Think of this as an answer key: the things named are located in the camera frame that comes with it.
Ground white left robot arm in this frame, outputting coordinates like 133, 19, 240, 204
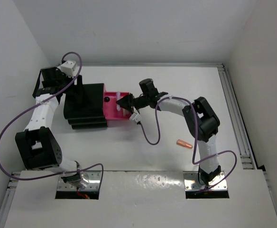
15, 66, 83, 188

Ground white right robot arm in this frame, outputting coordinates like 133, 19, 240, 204
116, 78, 221, 186

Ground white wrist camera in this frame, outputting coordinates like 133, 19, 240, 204
129, 113, 141, 123
59, 60, 77, 78

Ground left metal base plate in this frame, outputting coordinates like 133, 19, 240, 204
57, 171, 102, 192

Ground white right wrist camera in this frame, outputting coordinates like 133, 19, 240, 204
129, 113, 141, 123

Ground aluminium rail right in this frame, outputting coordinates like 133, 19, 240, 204
218, 65, 257, 170

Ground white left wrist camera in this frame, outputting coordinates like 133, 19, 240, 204
59, 60, 77, 78

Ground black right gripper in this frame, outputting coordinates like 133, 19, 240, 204
116, 93, 149, 114

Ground pink highlighter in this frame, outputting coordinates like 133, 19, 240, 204
116, 91, 120, 111

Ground black top drawer knob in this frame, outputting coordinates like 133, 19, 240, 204
104, 96, 110, 102

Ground metal base plate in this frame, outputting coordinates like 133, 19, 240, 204
183, 171, 229, 190
57, 171, 102, 192

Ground pink drawer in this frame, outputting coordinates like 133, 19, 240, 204
103, 91, 131, 121

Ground black drawer cabinet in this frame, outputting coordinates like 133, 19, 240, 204
63, 83, 108, 130

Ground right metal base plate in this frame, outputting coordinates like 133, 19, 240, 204
183, 171, 229, 190

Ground orange highlighter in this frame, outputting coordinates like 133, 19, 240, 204
176, 139, 193, 149

